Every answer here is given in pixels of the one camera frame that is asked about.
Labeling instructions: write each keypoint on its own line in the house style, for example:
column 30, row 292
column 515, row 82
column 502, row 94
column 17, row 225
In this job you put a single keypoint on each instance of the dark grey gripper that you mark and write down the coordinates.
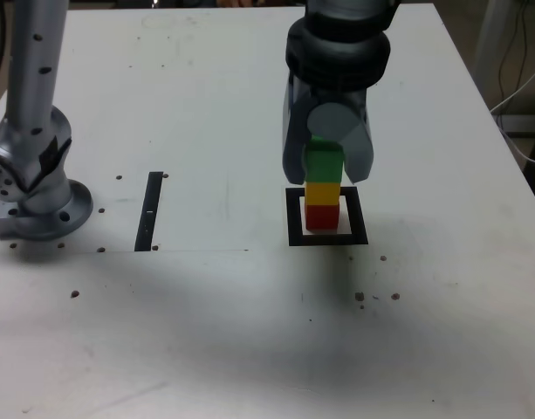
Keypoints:
column 339, row 96

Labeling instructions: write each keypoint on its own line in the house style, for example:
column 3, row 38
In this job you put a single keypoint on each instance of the green cube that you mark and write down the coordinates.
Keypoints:
column 324, row 166

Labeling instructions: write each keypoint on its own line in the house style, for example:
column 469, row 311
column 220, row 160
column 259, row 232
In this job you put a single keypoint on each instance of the yellow cube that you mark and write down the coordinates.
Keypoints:
column 321, row 194

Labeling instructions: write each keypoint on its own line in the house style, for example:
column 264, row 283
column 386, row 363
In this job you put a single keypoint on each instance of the red cube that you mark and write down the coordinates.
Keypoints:
column 321, row 218

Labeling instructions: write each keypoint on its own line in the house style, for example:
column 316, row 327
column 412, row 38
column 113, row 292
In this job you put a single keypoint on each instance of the black tape square outline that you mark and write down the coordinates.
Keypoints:
column 293, row 218

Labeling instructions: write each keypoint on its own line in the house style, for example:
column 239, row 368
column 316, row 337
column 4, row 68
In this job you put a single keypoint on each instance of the person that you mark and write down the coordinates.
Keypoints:
column 234, row 2

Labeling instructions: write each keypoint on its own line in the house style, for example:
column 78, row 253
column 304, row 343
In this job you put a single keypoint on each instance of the black tape strip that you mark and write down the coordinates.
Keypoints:
column 148, row 209

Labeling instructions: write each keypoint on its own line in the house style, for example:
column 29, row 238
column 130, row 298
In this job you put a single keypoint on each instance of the white metal post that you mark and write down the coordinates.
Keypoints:
column 489, row 43

